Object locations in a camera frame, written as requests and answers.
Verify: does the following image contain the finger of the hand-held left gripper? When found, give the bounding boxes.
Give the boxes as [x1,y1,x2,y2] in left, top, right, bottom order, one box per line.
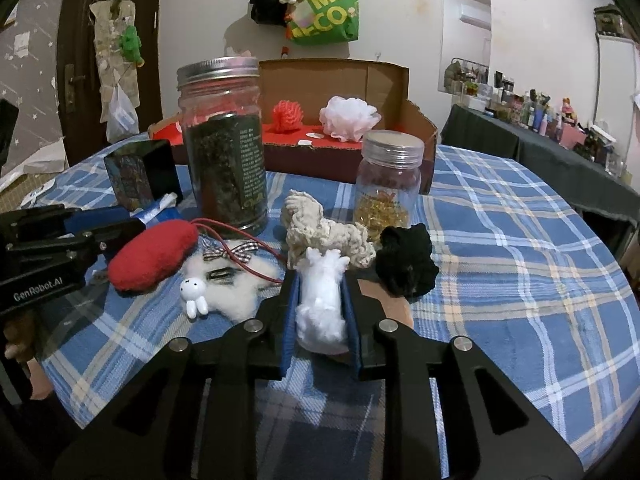
[75,219,147,261]
[62,206,133,235]

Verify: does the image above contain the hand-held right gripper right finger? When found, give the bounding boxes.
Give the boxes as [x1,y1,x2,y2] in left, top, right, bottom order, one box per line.
[342,275,586,480]

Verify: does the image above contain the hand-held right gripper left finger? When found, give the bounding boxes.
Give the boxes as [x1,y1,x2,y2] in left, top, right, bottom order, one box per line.
[52,272,301,480]

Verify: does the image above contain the white fluffy plush toy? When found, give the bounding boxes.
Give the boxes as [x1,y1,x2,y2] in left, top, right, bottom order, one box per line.
[295,247,351,356]

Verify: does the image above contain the red felt pouch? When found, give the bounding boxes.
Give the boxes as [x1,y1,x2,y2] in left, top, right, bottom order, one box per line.
[107,217,286,293]

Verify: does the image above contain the blue and white packet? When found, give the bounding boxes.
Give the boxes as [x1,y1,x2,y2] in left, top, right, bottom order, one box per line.
[131,192,181,226]

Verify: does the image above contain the white fluffy pad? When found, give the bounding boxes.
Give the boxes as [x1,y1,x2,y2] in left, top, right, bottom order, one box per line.
[180,250,286,322]

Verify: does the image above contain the cardboard box red lining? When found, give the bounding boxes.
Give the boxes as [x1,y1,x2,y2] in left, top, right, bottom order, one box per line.
[147,57,440,196]

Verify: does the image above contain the person's left hand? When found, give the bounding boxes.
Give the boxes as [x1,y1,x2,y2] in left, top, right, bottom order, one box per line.
[0,310,53,401]

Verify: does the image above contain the black printed box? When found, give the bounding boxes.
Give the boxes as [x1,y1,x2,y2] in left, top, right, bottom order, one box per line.
[103,139,183,211]

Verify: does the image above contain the black fuzzy scrunchie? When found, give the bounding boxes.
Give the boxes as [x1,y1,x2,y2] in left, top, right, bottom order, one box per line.
[375,222,440,297]

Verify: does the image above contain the plaid ribbon bow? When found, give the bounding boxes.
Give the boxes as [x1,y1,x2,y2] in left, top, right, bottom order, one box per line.
[202,241,261,262]

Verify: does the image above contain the beige crochet toy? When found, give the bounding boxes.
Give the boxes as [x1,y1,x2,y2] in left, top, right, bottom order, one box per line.
[280,189,378,270]

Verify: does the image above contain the white bunny charm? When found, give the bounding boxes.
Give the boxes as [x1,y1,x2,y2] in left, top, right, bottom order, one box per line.
[180,276,211,318]

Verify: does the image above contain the white plastic bag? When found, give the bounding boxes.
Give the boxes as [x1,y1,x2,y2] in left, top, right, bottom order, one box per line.
[106,85,141,143]

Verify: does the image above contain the large glass jar dark contents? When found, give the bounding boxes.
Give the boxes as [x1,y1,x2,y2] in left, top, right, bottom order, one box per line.
[176,57,271,236]

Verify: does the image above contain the small clear jar gold capsules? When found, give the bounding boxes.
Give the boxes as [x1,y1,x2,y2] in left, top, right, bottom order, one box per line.
[353,130,426,233]

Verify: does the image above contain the beige hanging organizer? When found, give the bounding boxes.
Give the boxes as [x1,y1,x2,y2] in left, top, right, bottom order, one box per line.
[90,0,141,126]

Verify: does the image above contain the blue plaid blanket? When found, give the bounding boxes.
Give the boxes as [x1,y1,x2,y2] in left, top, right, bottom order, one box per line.
[20,132,640,480]

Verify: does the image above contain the green plush toy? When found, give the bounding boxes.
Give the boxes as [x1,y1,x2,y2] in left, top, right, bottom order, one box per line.
[119,25,146,66]

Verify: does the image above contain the dark wooden door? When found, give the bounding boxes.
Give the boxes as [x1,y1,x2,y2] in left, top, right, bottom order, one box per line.
[55,0,166,151]

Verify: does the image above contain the red mesh ball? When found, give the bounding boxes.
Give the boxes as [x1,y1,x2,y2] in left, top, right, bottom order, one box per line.
[270,100,306,135]

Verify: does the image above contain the white mesh bath puff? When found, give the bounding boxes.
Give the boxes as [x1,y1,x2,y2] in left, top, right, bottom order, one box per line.
[319,96,383,143]

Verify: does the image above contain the table with dark cloth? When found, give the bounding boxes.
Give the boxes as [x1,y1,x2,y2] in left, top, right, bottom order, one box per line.
[440,102,640,221]

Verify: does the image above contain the row of bottles and figurines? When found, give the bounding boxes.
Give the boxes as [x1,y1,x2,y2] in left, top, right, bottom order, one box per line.
[445,57,640,176]

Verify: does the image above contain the green tote bag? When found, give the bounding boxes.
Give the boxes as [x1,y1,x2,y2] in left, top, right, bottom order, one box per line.
[285,0,361,46]

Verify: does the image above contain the white wardrobe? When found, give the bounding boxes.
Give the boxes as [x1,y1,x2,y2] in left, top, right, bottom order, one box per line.
[592,5,640,126]

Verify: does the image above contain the wall mirror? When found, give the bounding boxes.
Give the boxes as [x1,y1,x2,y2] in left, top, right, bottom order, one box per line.
[439,0,493,93]

